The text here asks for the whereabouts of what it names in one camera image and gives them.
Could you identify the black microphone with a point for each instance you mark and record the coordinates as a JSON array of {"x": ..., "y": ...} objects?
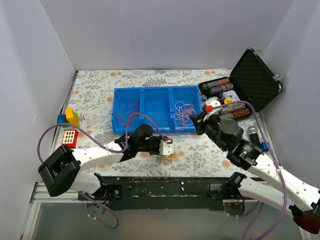
[{"x": 253, "y": 136}]

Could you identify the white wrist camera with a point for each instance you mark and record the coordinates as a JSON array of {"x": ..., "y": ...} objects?
[
  {"x": 211, "y": 107},
  {"x": 166, "y": 147}
]

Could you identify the yellow dealer chip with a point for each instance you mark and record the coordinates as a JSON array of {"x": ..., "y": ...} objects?
[{"x": 228, "y": 100}]

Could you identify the black poker chip case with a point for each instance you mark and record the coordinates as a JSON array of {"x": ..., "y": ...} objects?
[{"x": 251, "y": 80}]

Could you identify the left blue bin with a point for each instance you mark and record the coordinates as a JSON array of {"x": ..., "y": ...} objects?
[{"x": 126, "y": 101}]

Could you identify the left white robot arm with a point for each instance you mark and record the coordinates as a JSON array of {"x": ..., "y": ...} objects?
[{"x": 61, "y": 171}]

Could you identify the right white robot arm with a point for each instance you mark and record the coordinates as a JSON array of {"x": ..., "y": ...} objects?
[{"x": 284, "y": 191}]

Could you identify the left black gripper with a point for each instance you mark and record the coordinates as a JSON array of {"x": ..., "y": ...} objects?
[{"x": 157, "y": 146}]

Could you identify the small blue block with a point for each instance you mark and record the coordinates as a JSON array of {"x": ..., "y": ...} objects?
[{"x": 264, "y": 146}]

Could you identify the right blue bin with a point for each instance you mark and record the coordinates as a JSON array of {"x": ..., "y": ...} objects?
[{"x": 185, "y": 102}]

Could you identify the floral table mat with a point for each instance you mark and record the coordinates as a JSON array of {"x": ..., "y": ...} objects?
[{"x": 92, "y": 98}]

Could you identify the red white window block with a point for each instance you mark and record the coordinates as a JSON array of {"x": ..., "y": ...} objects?
[{"x": 70, "y": 138}]

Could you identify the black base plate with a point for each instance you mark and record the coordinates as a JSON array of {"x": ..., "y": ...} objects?
[{"x": 117, "y": 193}]

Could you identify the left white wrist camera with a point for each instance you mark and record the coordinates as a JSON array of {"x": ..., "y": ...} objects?
[{"x": 166, "y": 147}]

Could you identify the blue bin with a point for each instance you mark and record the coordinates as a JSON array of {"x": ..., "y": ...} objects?
[
  {"x": 126, "y": 101},
  {"x": 185, "y": 102},
  {"x": 157, "y": 106}
]

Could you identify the colourful block stack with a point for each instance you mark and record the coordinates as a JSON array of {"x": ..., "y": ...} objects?
[{"x": 69, "y": 116}]

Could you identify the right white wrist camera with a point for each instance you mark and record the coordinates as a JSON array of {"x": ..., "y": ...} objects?
[{"x": 211, "y": 107}]

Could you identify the middle blue bin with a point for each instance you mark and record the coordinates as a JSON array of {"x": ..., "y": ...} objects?
[{"x": 157, "y": 106}]

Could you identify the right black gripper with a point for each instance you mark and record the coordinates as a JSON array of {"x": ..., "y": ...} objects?
[{"x": 202, "y": 124}]

